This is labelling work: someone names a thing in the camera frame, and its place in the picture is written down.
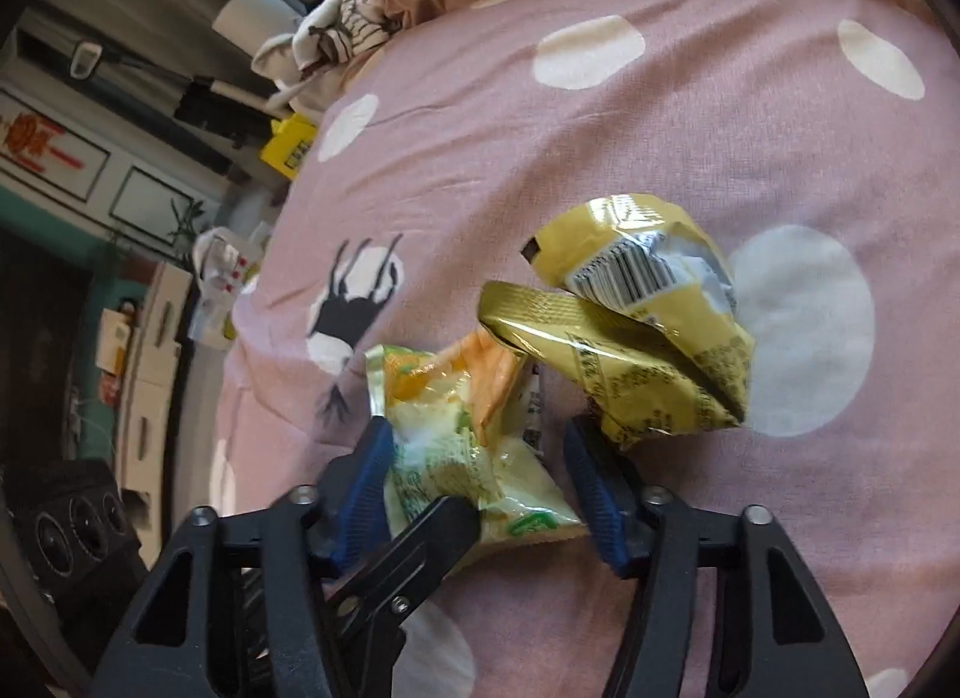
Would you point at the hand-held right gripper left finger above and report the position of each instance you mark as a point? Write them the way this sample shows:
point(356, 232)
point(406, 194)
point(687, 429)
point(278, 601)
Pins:
point(364, 495)

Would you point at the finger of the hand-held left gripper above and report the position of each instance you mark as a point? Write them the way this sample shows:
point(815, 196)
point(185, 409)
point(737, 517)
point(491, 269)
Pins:
point(427, 548)

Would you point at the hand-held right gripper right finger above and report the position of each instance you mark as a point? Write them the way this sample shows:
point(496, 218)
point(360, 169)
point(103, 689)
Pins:
point(592, 503)

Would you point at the pale yellow snack packet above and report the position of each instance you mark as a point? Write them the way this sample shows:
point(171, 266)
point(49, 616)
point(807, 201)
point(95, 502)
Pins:
point(450, 458)

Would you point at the gold crumpled snack packet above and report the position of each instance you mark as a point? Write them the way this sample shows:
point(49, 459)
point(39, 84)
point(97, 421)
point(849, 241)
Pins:
point(652, 338)

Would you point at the white plastic bag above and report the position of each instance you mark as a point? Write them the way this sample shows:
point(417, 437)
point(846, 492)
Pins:
point(217, 270)

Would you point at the green plant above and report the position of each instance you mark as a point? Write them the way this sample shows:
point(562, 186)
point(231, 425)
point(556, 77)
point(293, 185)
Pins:
point(186, 222)

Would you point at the yellow carton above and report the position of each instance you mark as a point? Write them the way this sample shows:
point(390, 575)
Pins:
point(289, 143)

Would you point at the black and white tool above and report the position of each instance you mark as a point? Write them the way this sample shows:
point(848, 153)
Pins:
point(206, 105)

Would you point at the striped white cloth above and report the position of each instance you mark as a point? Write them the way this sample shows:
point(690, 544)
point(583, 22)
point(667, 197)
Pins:
point(330, 38)

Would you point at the white framed wall panel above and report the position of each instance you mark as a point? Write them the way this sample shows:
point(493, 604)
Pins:
point(146, 199)

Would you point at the red printed wall poster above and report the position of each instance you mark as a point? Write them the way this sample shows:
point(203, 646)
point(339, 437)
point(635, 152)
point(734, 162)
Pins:
point(37, 143)

